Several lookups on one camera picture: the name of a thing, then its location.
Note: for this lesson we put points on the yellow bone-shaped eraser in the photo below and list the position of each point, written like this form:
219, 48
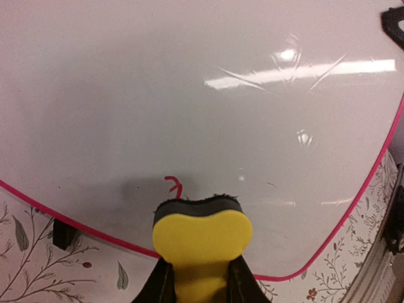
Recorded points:
199, 239

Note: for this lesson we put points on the pink-framed whiteboard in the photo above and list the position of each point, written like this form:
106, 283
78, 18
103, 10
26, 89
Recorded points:
110, 107

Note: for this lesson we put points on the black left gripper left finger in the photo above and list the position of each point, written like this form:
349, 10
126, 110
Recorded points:
159, 287

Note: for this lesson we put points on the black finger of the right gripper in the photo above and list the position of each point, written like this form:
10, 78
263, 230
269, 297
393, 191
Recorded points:
390, 20

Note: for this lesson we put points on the front aluminium rail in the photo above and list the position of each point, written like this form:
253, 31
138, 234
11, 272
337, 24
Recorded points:
381, 277

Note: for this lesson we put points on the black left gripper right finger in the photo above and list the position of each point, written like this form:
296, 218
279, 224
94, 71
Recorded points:
243, 287

